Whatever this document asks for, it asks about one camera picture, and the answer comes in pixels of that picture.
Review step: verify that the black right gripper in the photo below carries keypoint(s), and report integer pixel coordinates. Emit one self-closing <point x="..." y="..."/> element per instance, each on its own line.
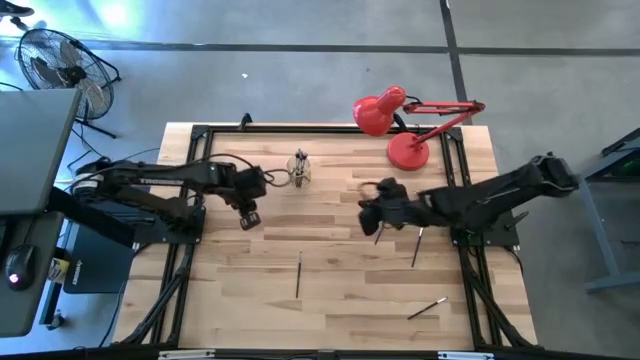
<point x="402" y="212"/>

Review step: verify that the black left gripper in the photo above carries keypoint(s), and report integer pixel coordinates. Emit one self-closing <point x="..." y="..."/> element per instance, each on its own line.
<point x="248" y="201"/>

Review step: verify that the black silver-ferruled makeup brush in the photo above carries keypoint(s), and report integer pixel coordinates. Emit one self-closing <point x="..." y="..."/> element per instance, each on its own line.
<point x="417" y="247"/>

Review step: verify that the thin black makeup brush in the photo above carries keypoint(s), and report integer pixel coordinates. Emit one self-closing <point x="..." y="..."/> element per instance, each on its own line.
<point x="299" y="181"/>

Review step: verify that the short silver-black marker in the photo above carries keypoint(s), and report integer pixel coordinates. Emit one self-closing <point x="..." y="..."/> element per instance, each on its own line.
<point x="297" y="156"/>

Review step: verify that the silver pen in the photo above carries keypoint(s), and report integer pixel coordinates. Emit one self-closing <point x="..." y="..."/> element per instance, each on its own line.
<point x="303" y="159"/>

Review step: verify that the long black makeup brush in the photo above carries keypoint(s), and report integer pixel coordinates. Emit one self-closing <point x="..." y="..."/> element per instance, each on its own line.
<point x="299" y="275"/>

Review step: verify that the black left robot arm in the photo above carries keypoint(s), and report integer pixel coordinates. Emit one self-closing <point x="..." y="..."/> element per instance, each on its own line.
<point x="165" y="177"/>

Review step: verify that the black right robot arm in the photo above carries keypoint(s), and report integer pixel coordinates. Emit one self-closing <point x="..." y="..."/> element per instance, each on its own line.
<point x="500" y="197"/>

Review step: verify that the red desk lamp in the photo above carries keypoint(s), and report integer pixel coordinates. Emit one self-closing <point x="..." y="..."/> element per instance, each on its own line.
<point x="407" y="152"/>

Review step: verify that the black desk beam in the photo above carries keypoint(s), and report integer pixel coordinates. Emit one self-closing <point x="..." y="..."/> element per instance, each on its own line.
<point x="90" y="217"/>

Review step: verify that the black flat case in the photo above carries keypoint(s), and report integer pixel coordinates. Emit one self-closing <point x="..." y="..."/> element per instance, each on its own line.
<point x="100" y="260"/>

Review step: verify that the yellow-labelled small box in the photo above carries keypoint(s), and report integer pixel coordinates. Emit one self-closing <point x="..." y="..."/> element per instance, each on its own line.
<point x="60" y="272"/>

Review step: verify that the black floor fan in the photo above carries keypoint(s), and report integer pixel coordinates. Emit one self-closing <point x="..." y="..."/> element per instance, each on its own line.
<point x="65" y="75"/>

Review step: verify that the grey desk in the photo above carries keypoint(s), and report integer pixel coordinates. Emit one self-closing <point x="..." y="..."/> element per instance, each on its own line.
<point x="30" y="150"/>

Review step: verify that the black computer mouse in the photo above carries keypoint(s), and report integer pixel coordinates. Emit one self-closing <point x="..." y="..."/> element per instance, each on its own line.
<point x="20" y="265"/>

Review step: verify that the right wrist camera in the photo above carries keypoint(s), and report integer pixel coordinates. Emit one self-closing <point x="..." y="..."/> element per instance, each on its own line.
<point x="369" y="209"/>

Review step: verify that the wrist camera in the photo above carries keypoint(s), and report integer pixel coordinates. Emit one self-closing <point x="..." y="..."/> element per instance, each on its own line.
<point x="369" y="209"/>
<point x="250" y="221"/>

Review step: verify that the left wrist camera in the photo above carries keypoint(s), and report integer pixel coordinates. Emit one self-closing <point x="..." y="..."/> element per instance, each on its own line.
<point x="250" y="221"/>

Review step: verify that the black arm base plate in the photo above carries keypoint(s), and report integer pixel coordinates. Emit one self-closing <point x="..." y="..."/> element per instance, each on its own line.
<point x="500" y="237"/>
<point x="150" y="235"/>

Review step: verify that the black aluminium table frame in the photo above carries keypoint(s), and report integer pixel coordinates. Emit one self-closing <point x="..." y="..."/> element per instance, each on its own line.
<point x="325" y="129"/>

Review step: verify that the white edge bracket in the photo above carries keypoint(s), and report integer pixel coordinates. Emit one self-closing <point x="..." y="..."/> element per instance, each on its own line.
<point x="465" y="356"/>
<point x="187" y="355"/>

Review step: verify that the blue-grey table frame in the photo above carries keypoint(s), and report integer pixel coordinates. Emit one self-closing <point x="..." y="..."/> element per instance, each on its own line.
<point x="600" y="240"/>

